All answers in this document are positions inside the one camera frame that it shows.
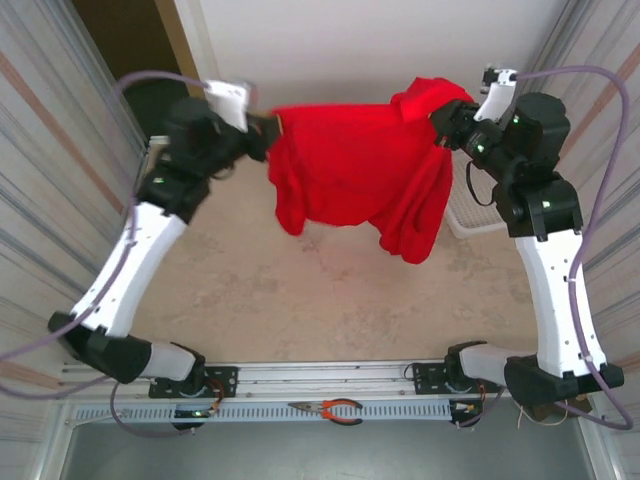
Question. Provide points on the aluminium enclosure post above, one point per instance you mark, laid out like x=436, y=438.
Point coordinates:
x=95, y=55
x=552, y=50

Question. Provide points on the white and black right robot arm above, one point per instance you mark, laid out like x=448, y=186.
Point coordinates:
x=555, y=300

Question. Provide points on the brown wooden door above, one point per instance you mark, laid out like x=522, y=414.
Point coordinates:
x=130, y=35

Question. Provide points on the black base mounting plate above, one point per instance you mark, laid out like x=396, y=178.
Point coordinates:
x=225, y=380
x=427, y=377

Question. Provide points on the red printed t-shirt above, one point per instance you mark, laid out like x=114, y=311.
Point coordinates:
x=350, y=165

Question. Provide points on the small black controller board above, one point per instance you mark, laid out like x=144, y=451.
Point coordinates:
x=462, y=410
x=192, y=414

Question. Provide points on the white perforated plastic basket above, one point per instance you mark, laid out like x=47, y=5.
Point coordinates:
x=470, y=215

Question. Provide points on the white and tan door frame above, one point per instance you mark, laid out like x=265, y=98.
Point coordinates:
x=192, y=30

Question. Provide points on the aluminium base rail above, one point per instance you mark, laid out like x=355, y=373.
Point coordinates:
x=325, y=377

